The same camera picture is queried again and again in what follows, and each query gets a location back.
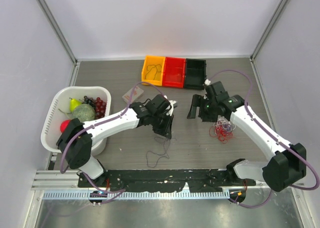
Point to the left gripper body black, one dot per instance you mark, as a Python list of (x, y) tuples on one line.
[(161, 123)]

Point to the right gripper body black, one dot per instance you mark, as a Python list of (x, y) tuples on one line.
[(207, 111)]

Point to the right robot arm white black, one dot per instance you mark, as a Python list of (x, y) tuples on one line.
[(284, 163)]

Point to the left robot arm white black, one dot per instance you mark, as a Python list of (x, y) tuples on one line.
[(78, 138)]

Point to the black plastic bin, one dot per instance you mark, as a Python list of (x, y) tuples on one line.
[(195, 74)]

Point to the red plastic bin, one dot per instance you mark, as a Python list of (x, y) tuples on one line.
[(174, 72)]

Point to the playing card box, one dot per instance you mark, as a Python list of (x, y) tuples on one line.
[(132, 95)]

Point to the yellow plastic bin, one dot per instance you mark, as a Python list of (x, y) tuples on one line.
[(153, 70)]

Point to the dark red grape bunch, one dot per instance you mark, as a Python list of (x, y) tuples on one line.
[(97, 104)]

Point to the white plastic basket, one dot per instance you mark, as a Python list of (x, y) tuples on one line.
[(61, 103)]

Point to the green melon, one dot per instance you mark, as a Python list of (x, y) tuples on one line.
[(84, 113)]

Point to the green yellow pear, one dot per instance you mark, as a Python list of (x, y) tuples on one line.
[(73, 104)]

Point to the red apple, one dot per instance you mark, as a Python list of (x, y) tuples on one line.
[(64, 125)]

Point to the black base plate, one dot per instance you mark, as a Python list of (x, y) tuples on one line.
[(169, 180)]

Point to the aluminium frame rail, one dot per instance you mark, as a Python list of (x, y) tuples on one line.
[(54, 180)]

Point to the white slotted cable duct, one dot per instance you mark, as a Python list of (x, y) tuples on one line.
[(97, 195)]

